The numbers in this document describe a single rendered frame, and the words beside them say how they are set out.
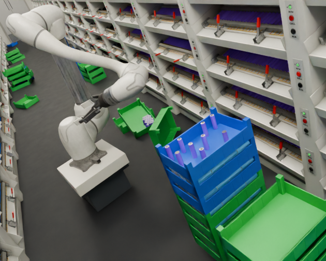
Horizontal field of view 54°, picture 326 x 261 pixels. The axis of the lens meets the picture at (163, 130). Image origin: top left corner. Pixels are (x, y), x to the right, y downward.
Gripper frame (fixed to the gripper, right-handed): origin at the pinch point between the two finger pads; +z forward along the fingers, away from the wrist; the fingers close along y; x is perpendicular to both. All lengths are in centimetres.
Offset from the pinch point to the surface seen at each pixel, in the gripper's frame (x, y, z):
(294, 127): 43, 21, -93
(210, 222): 34, 61, -57
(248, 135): 22, 39, -81
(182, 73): 40, -61, -35
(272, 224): 34, 67, -80
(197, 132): 18, 30, -62
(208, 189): 22, 56, -64
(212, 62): 23, -25, -66
